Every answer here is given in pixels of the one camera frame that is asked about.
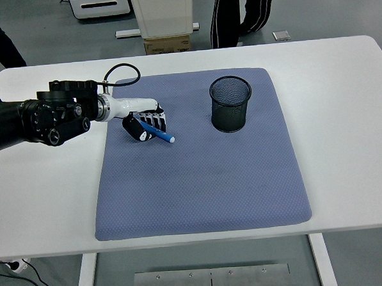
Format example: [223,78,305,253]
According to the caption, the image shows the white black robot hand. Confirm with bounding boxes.
[107,94,169,144]

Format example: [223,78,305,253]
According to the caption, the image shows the blue marker pen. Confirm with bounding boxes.
[139,118,175,146]

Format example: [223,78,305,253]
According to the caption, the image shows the black mesh pen holder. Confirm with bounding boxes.
[208,74,255,134]

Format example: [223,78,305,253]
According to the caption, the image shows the brown cardboard box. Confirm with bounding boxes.
[143,33,192,56]

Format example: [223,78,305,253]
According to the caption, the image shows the silver base bar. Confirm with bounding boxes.
[115,22,202,38]

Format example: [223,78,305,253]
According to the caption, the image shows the blue-grey quilted mat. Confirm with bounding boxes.
[86,65,314,242]

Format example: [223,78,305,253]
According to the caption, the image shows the white appliance with dark slot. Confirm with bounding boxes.
[67,0,132,21]

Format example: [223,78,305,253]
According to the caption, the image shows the person in striped trousers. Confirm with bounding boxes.
[208,0,279,49]

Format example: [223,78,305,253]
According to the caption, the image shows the small grey floor plate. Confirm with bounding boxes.
[273,30,292,43]

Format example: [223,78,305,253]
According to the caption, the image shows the white table leg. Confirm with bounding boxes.
[73,251,100,286]
[307,232,339,286]

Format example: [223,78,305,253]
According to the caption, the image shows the white power strip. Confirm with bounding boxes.
[4,257,31,274]

